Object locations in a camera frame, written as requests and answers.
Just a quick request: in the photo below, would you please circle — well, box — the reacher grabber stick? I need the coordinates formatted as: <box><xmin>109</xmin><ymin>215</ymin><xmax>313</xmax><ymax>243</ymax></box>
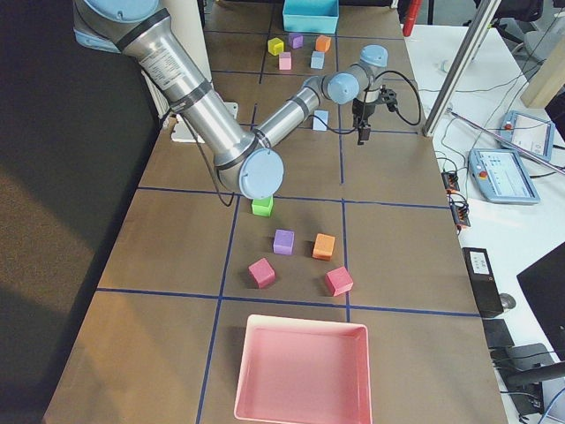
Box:
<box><xmin>446</xmin><ymin>108</ymin><xmax>565</xmax><ymax>173</ymax></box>

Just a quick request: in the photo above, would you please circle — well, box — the magenta foam block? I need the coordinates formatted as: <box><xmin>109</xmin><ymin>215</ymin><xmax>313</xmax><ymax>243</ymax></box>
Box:
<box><xmin>248</xmin><ymin>258</ymin><xmax>276</xmax><ymax>289</ymax></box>

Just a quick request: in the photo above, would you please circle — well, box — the black monitor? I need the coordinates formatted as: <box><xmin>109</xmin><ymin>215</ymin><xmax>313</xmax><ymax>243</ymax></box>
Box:
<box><xmin>517</xmin><ymin>250</ymin><xmax>564</xmax><ymax>359</ymax></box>

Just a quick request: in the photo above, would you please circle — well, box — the pink plastic tray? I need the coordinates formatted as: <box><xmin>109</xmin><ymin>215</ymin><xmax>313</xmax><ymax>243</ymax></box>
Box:
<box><xmin>234</xmin><ymin>314</ymin><xmax>373</xmax><ymax>423</ymax></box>

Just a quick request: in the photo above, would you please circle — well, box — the red foam block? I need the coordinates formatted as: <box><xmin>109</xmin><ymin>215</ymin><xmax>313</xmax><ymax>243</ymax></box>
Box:
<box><xmin>325</xmin><ymin>267</ymin><xmax>354</xmax><ymax>297</ymax></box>

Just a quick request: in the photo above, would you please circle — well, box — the yellow foam block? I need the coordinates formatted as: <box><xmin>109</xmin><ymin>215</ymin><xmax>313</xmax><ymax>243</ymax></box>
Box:
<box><xmin>267</xmin><ymin>37</ymin><xmax>285</xmax><ymax>57</ymax></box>

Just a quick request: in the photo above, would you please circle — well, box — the teach pendant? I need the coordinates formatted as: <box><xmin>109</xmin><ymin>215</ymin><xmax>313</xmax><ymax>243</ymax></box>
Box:
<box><xmin>499</xmin><ymin>110</ymin><xmax>555</xmax><ymax>161</ymax></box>
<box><xmin>468</xmin><ymin>148</ymin><xmax>540</xmax><ymax>205</ymax></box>

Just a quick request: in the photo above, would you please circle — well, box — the orange black adapter lower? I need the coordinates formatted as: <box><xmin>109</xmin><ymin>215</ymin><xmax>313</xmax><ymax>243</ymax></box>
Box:
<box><xmin>449</xmin><ymin>200</ymin><xmax>471</xmax><ymax>230</ymax></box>

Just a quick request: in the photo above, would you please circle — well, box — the light blue foam block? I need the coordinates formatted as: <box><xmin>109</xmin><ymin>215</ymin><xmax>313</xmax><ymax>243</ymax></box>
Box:
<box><xmin>310</xmin><ymin>50</ymin><xmax>325</xmax><ymax>70</ymax></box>
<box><xmin>312</xmin><ymin>110</ymin><xmax>329</xmax><ymax>132</ymax></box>

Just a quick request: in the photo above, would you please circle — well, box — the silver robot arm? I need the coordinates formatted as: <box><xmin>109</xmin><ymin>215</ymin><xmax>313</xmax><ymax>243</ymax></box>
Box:
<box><xmin>73</xmin><ymin>1</ymin><xmax>388</xmax><ymax>200</ymax></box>

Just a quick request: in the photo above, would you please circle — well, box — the black power box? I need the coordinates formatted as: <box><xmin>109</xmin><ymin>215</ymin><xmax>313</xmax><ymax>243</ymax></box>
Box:
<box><xmin>462</xmin><ymin>247</ymin><xmax>503</xmax><ymax>318</ymax></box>

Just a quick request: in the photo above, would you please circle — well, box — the far teach pendant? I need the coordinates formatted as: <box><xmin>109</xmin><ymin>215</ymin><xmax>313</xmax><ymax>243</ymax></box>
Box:
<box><xmin>499</xmin><ymin>110</ymin><xmax>555</xmax><ymax>161</ymax></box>

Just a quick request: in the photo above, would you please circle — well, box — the red fire extinguisher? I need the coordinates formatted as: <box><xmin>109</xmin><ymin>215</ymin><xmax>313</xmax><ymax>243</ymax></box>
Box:
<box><xmin>403</xmin><ymin>0</ymin><xmax>422</xmax><ymax>37</ymax></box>

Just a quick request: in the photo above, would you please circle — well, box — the orange foam block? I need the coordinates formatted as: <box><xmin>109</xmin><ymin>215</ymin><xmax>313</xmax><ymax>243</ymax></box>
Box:
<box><xmin>315</xmin><ymin>34</ymin><xmax>332</xmax><ymax>53</ymax></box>
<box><xmin>312</xmin><ymin>233</ymin><xmax>335</xmax><ymax>261</ymax></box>

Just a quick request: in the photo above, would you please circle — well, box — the purple foam block near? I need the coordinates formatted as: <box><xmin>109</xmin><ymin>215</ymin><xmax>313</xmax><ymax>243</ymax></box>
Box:
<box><xmin>273</xmin><ymin>229</ymin><xmax>295</xmax><ymax>255</ymax></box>

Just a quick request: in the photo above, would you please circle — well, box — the black camera cable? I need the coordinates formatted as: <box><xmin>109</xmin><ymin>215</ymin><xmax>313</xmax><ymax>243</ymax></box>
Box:
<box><xmin>326</xmin><ymin>70</ymin><xmax>424</xmax><ymax>134</ymax></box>

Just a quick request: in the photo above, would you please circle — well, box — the near teach pendant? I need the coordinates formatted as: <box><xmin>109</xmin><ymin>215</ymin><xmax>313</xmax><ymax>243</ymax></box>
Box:
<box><xmin>468</xmin><ymin>148</ymin><xmax>540</xmax><ymax>205</ymax></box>

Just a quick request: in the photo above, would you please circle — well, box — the blue plastic bin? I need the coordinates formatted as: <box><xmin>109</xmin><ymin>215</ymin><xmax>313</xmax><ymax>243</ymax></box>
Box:
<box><xmin>282</xmin><ymin>0</ymin><xmax>339</xmax><ymax>34</ymax></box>

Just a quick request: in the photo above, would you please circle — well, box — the pink foam block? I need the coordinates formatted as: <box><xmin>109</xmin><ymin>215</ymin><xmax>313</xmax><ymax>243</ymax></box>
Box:
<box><xmin>278</xmin><ymin>52</ymin><xmax>292</xmax><ymax>71</ymax></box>

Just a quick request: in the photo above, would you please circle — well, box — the orange foam block far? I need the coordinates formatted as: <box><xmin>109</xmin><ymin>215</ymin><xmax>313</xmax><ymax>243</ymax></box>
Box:
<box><xmin>315</xmin><ymin>34</ymin><xmax>332</xmax><ymax>53</ymax></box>

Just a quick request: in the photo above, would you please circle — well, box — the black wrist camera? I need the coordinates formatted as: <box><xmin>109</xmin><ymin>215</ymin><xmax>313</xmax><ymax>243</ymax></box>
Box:
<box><xmin>379</xmin><ymin>87</ymin><xmax>398</xmax><ymax>113</ymax></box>

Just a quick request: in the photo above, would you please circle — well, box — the orange black adapter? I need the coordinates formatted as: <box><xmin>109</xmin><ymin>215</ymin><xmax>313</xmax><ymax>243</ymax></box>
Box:
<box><xmin>449</xmin><ymin>200</ymin><xmax>471</xmax><ymax>230</ymax></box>
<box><xmin>441</xmin><ymin>171</ymin><xmax>460</xmax><ymax>194</ymax></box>

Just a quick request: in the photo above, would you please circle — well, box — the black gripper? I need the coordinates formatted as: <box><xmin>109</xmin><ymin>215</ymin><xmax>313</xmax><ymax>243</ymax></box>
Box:
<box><xmin>351</xmin><ymin>99</ymin><xmax>379</xmax><ymax>146</ymax></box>

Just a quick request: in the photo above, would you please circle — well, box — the green foam block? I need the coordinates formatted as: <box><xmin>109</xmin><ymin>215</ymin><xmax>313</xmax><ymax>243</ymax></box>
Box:
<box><xmin>252</xmin><ymin>196</ymin><xmax>274</xmax><ymax>217</ymax></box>

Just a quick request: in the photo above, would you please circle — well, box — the orange black adapter upper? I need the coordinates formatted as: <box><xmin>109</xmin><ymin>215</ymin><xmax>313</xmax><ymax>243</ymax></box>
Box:
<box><xmin>441</xmin><ymin>171</ymin><xmax>460</xmax><ymax>194</ymax></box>

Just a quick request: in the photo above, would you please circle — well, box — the aluminium frame post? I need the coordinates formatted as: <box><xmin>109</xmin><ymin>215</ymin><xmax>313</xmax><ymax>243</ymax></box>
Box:
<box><xmin>422</xmin><ymin>0</ymin><xmax>501</xmax><ymax>137</ymax></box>

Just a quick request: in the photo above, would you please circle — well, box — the purple foam block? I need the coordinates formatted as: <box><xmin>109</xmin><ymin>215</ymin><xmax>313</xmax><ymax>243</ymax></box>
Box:
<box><xmin>288</xmin><ymin>33</ymin><xmax>304</xmax><ymax>49</ymax></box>
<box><xmin>273</xmin><ymin>229</ymin><xmax>295</xmax><ymax>255</ymax></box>

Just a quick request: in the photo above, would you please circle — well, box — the orange foam block near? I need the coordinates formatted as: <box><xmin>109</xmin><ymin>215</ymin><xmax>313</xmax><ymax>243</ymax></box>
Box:
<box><xmin>312</xmin><ymin>233</ymin><xmax>335</xmax><ymax>261</ymax></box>

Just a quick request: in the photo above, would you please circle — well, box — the purple foam block far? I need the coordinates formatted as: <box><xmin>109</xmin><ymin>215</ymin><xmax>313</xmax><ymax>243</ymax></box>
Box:
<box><xmin>288</xmin><ymin>33</ymin><xmax>304</xmax><ymax>49</ymax></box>

